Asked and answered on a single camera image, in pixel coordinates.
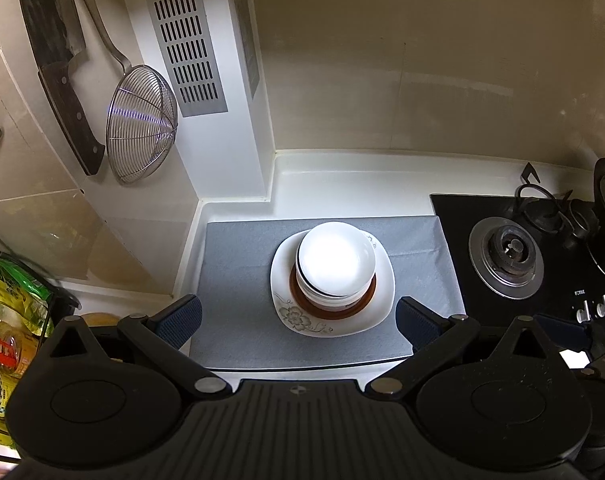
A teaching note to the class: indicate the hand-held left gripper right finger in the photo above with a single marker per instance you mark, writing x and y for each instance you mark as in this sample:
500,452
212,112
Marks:
415,326

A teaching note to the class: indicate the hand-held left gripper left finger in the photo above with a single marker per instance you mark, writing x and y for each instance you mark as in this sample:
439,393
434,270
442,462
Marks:
180,321

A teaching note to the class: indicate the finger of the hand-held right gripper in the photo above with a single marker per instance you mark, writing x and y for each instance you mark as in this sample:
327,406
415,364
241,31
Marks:
557,331

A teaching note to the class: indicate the orange round plate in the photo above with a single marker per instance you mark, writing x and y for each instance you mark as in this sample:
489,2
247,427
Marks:
362,300

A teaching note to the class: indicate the large white bowl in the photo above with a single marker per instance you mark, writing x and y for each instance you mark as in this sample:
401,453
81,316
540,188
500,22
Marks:
332,255

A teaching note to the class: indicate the white square floral plate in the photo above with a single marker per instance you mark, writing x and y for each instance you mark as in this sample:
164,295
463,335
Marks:
292,317

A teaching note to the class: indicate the white stove knob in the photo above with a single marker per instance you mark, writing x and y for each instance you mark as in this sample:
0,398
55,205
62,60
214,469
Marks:
584,311
602,306

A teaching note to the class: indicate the black gas stove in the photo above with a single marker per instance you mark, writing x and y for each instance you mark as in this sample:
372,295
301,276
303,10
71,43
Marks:
532,305

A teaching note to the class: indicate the grey mat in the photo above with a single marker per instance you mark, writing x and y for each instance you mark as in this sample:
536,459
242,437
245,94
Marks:
237,280

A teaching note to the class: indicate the metal stove burner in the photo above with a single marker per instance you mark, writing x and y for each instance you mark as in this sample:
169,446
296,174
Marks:
507,255

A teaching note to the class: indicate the black pan support grate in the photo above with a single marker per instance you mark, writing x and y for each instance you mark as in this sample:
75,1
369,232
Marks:
547,210

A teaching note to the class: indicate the green yellow packet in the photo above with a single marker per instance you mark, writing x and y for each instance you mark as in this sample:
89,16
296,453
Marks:
7,285

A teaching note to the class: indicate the clear glass jar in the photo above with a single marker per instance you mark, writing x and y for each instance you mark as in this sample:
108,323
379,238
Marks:
2,345

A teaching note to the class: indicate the grey vent grille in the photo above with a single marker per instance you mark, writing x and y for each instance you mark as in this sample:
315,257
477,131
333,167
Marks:
182,35

